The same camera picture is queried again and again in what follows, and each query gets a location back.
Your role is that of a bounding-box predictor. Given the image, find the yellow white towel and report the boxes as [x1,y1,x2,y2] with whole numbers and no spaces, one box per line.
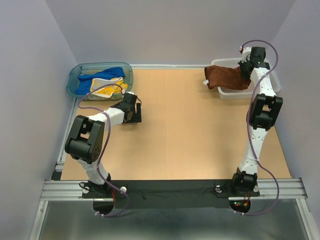
[89,77,128,99]

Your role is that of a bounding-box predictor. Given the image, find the brown towel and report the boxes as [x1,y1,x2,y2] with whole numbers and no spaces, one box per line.
[204,65,252,91]

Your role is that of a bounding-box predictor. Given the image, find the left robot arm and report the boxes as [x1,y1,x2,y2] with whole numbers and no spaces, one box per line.
[64,92,142,198]

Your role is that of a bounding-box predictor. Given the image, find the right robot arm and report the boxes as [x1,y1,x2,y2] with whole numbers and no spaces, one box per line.
[230,46,283,195]

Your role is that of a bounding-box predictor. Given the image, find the white plastic basket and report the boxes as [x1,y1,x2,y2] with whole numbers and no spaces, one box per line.
[211,57,281,100]

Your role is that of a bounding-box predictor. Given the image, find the blue towel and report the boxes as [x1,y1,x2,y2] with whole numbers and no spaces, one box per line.
[75,67,128,98]

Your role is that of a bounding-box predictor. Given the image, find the teal plastic bin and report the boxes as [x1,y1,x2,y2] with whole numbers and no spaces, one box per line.
[66,62,134,99]

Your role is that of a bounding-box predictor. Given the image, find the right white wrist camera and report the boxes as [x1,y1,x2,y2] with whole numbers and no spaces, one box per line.
[240,46,252,62]

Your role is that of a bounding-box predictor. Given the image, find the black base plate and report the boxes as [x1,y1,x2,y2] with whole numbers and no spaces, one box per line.
[82,179,260,210]

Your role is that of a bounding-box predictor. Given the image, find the aluminium frame rail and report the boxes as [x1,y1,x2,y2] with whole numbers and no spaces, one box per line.
[31,67,320,240]

